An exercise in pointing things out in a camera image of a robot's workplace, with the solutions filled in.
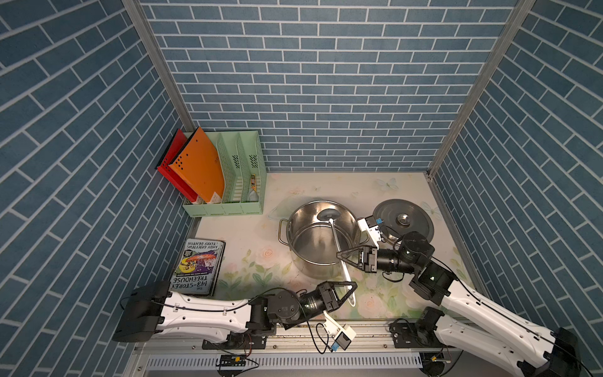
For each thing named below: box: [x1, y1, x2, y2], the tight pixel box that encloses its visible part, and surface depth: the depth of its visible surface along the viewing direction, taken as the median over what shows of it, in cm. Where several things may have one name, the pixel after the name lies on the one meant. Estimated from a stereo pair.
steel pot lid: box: [372, 198, 435, 245], surface depth 105 cm
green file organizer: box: [182, 130, 267, 218], surface depth 107 cm
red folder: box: [154, 128, 198, 204], surface depth 87 cm
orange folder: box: [168, 126, 225, 205], surface depth 96 cm
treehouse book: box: [169, 237, 226, 297], surface depth 86 cm
